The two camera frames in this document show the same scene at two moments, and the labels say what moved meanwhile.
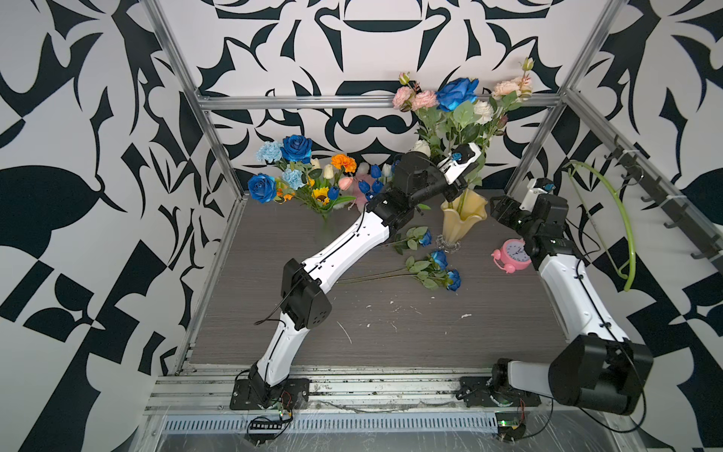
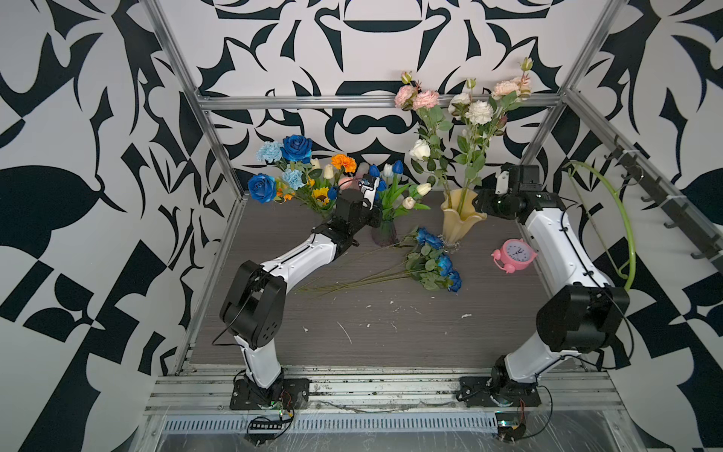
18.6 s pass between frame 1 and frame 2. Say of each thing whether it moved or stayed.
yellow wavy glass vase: stayed
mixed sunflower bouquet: stayed
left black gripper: moved
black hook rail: stayed
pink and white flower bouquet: stayed
